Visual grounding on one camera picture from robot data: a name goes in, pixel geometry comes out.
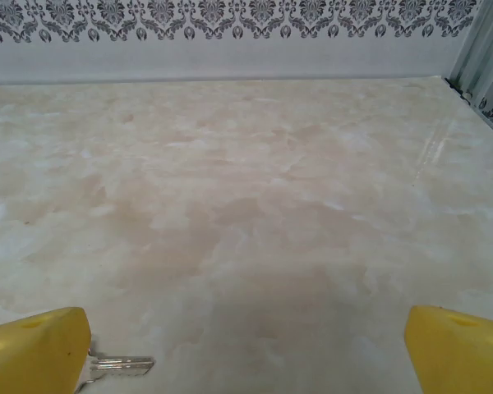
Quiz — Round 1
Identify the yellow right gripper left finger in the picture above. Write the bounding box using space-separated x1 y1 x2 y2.
0 305 93 394

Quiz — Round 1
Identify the silver metal key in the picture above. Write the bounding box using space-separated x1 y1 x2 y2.
74 347 157 387

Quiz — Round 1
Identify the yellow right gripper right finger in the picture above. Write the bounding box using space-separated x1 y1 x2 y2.
404 304 493 394

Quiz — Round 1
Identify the aluminium frame post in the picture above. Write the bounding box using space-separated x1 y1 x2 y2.
446 0 493 124

